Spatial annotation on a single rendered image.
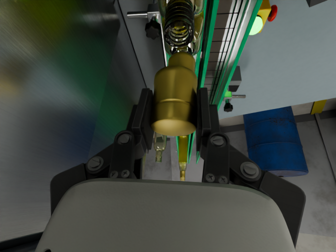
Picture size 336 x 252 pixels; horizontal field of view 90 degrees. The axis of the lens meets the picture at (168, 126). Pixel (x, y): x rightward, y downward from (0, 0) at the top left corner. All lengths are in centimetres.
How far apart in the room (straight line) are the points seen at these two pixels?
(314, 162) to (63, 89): 304
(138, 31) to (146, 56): 8
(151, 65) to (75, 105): 41
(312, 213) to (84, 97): 295
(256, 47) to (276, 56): 10
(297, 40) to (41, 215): 82
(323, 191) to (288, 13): 259
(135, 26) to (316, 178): 289
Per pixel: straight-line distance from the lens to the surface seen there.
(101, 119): 34
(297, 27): 76
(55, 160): 20
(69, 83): 22
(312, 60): 92
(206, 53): 44
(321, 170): 308
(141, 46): 55
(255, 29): 57
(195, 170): 304
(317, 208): 302
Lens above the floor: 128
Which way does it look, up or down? 23 degrees down
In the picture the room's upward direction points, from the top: 177 degrees counter-clockwise
